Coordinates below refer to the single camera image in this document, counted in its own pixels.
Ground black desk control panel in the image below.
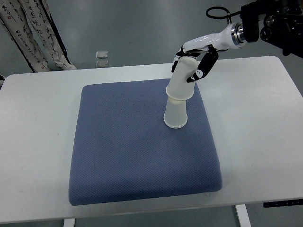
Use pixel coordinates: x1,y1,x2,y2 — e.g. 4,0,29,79
263,199,303,208

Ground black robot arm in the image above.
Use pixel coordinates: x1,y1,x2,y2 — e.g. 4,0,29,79
240,0,303,58

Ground white paper cup on cushion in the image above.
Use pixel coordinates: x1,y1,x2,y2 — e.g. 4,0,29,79
163,96,187,129

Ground lower silver floor plate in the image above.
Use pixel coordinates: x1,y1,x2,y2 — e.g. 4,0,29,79
96,60,108,68

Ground white paper cup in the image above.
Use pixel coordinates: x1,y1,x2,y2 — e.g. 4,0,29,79
166,57,198,101
163,96,187,129

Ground calligraphy print trousers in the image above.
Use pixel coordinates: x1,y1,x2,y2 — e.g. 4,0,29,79
0,0,77,72

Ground white table leg left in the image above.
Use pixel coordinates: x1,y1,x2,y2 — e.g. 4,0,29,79
63,218,75,227

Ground upper silver floor plate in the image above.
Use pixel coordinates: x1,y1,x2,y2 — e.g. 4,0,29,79
96,51,108,59

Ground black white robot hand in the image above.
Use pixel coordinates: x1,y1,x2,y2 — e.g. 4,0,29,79
171,23,246,83

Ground blue fabric cushion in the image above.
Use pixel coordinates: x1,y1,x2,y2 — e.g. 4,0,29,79
69,79,222,206

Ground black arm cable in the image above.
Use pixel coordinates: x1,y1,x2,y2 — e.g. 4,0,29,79
205,6,242,24

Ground white table leg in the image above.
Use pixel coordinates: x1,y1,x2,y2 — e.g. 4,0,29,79
235,204,251,227
63,218,75,227

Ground white table leg right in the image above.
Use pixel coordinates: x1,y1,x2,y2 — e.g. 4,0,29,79
235,204,251,227

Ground silver floor plate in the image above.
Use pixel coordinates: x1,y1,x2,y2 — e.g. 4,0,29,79
96,51,108,59
96,60,108,68

